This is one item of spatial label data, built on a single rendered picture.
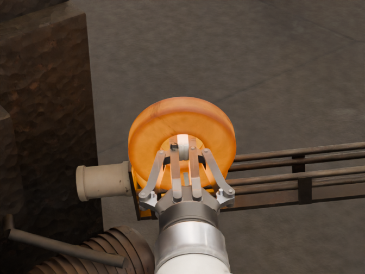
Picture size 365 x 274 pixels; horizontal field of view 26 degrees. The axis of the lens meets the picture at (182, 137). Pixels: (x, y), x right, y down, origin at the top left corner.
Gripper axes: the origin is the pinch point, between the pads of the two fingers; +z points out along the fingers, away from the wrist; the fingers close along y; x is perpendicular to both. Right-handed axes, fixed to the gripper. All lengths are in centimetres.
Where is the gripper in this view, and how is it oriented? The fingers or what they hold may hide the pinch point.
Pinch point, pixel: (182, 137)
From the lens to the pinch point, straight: 113.8
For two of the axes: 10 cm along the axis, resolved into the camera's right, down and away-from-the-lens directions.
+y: 10.0, -0.3, 0.4
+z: -0.5, -6.4, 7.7
